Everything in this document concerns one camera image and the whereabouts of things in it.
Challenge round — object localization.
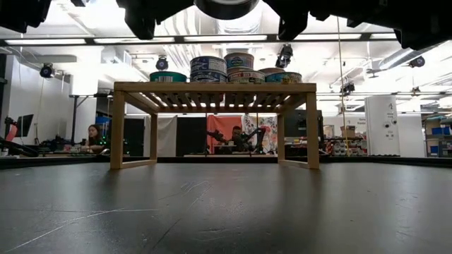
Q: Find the teal label tuna can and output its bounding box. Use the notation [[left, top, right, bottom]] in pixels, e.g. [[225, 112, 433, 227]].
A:
[[149, 71, 188, 83], [264, 71, 303, 84]]

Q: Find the white light strip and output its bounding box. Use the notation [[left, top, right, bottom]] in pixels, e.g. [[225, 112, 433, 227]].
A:
[[4, 37, 88, 46], [295, 33, 362, 41], [369, 32, 398, 40], [183, 34, 268, 42], [93, 37, 176, 44]]

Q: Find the grey ceiling duct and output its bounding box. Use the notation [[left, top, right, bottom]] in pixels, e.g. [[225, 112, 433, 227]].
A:
[[379, 44, 452, 71]]

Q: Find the wooden slatted shelf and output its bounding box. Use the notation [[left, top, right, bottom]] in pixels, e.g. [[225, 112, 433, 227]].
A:
[[109, 81, 321, 170]]

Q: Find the storage shelf rack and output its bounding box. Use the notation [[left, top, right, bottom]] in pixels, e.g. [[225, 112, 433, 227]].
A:
[[321, 137, 368, 157], [422, 118, 452, 159]]

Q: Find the black cable loop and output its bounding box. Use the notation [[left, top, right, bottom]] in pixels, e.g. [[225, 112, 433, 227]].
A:
[[0, 136, 40, 159]]

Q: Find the floral hanging cloth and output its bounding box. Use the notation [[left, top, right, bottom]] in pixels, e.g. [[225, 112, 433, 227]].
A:
[[242, 114, 280, 155]]

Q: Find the overhead rig crossbar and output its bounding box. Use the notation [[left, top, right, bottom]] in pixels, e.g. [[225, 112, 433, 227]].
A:
[[0, 32, 403, 47]]

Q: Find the black monitor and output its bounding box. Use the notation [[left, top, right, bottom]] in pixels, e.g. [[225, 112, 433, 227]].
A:
[[285, 109, 324, 138], [13, 114, 35, 138]]

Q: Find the black partition curtain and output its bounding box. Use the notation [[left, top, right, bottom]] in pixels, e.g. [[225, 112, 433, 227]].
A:
[[123, 116, 209, 158]]

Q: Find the white panel on stand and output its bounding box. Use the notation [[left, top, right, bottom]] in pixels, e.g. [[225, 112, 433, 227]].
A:
[[69, 72, 102, 97]]

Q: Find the white hanging cloth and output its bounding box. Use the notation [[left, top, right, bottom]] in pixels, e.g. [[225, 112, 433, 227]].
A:
[[143, 116, 178, 158]]

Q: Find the cardboard box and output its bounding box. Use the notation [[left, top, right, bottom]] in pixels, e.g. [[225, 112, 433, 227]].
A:
[[339, 125, 357, 139]]

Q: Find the person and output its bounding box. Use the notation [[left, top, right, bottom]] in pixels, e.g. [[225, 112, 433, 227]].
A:
[[81, 123, 107, 155], [229, 126, 255, 155]]

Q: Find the pink red object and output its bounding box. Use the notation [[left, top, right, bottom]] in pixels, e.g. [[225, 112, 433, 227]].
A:
[[5, 123, 18, 143]]

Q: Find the red hanging cloth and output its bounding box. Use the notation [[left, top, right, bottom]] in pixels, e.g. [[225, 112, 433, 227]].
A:
[[206, 114, 245, 155]]

